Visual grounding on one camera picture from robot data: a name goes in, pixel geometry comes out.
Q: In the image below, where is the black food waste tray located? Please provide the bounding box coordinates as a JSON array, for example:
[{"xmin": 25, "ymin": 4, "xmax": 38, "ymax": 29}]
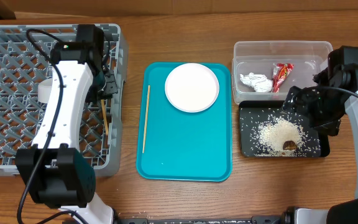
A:
[{"xmin": 238, "ymin": 100, "xmax": 331, "ymax": 158}]

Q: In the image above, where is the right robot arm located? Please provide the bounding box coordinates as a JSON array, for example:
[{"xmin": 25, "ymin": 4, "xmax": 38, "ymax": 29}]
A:
[{"xmin": 281, "ymin": 63, "xmax": 358, "ymax": 223}]

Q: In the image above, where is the grey plastic dish rack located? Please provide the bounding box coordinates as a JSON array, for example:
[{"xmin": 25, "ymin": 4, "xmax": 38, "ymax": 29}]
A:
[{"xmin": 0, "ymin": 24, "xmax": 128, "ymax": 177}]

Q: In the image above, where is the grey bowl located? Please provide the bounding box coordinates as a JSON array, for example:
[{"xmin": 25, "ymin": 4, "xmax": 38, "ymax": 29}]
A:
[{"xmin": 37, "ymin": 78, "xmax": 53, "ymax": 103}]

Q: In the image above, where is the large white plate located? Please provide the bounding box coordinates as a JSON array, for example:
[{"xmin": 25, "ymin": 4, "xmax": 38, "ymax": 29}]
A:
[{"xmin": 165, "ymin": 63, "xmax": 220, "ymax": 113}]

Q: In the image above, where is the white tissue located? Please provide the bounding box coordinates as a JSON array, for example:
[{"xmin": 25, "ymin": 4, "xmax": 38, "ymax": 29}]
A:
[{"xmin": 240, "ymin": 72, "xmax": 273, "ymax": 93}]

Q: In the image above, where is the wooden chopstick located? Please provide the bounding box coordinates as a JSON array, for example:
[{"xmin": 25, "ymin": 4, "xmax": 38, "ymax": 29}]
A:
[
  {"xmin": 142, "ymin": 85, "xmax": 151, "ymax": 153},
  {"xmin": 100, "ymin": 100, "xmax": 109, "ymax": 136}
]

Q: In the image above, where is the spilled rice pile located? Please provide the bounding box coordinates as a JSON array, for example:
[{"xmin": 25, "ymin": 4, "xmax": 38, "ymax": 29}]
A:
[{"xmin": 241, "ymin": 107, "xmax": 321, "ymax": 157}]

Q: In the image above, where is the clear plastic waste bin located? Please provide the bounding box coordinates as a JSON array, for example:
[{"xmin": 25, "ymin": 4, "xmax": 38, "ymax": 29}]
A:
[{"xmin": 232, "ymin": 40, "xmax": 333, "ymax": 104}]

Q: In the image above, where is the teal plastic tray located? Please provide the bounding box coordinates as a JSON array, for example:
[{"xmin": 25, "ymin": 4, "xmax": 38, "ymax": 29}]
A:
[{"xmin": 136, "ymin": 62, "xmax": 232, "ymax": 182}]

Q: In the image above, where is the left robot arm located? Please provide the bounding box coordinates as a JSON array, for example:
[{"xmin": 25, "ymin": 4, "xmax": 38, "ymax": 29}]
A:
[{"xmin": 16, "ymin": 40, "xmax": 116, "ymax": 223}]

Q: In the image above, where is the red snack wrapper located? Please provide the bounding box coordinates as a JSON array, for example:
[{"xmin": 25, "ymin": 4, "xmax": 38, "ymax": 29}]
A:
[{"xmin": 272, "ymin": 63, "xmax": 294, "ymax": 93}]

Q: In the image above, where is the brown food scrap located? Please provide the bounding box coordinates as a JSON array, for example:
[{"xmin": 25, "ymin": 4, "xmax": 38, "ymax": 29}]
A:
[{"xmin": 283, "ymin": 141, "xmax": 298, "ymax": 151}]

